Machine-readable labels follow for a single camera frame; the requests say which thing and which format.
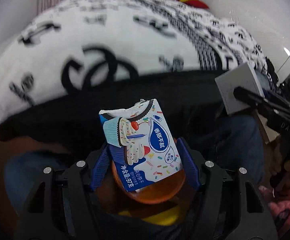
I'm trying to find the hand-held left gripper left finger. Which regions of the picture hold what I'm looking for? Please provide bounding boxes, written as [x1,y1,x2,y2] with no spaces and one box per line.
[15,142,110,240]

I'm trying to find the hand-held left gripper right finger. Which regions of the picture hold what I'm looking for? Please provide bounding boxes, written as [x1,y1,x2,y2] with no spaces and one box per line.
[175,137,278,240]

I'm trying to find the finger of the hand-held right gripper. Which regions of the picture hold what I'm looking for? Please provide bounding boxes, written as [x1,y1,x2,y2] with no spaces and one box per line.
[263,90,290,105]
[233,86,290,117]

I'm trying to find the white carton box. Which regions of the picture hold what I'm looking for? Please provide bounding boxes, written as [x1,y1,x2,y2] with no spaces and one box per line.
[214,62,264,115]

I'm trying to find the orange round bin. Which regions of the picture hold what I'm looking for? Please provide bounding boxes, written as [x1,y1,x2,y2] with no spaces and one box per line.
[110,160,185,204]

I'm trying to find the blue cookie box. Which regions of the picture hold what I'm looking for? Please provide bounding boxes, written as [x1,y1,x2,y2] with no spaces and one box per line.
[99,99,183,192]

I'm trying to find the person's blue jeans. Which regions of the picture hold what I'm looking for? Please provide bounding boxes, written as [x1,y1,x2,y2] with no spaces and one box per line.
[3,116,264,205]

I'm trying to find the yellow packet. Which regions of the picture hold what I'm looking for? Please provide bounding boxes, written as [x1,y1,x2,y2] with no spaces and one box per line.
[117,205,180,227]

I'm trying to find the pink cloth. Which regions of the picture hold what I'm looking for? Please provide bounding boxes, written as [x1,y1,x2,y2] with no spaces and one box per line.
[259,180,290,238]

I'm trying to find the red and yellow object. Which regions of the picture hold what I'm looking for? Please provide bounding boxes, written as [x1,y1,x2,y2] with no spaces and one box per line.
[177,0,210,8]

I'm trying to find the black and white printed blanket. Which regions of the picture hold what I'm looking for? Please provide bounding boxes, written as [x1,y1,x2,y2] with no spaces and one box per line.
[0,0,268,130]

